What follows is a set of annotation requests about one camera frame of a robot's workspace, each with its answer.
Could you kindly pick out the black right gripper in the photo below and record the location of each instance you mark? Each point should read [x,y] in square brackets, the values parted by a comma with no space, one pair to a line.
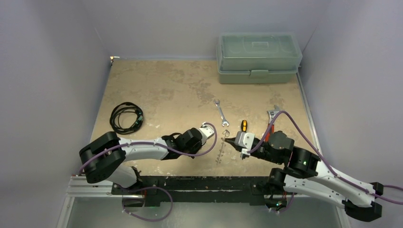
[257,153]

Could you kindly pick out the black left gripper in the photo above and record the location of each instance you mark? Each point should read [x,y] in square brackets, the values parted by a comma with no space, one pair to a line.
[199,146]

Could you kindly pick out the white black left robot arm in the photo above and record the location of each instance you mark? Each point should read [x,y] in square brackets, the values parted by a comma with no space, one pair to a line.
[104,157]

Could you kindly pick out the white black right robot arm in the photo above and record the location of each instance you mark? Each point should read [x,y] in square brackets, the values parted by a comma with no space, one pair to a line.
[305,173]

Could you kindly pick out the small silver open-end wrench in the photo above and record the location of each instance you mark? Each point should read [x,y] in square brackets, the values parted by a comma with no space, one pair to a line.
[224,121]

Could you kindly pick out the green translucent plastic toolbox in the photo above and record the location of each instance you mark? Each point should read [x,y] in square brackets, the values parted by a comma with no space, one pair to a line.
[257,58]

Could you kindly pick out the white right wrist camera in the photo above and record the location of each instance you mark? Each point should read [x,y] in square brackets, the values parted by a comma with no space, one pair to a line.
[243,143]

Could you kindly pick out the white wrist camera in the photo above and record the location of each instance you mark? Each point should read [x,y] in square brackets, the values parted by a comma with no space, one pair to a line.
[207,132]
[243,143]

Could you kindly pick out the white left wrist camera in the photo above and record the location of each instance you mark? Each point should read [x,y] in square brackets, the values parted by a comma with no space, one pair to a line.
[207,132]

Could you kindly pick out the screwdriver black yellow handle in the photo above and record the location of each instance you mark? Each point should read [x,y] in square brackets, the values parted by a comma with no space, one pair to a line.
[244,125]

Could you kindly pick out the adjustable wrench red handle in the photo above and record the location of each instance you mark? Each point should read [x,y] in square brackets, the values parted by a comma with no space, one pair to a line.
[271,114]

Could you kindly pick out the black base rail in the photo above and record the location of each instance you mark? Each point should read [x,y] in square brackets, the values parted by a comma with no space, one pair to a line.
[195,189]

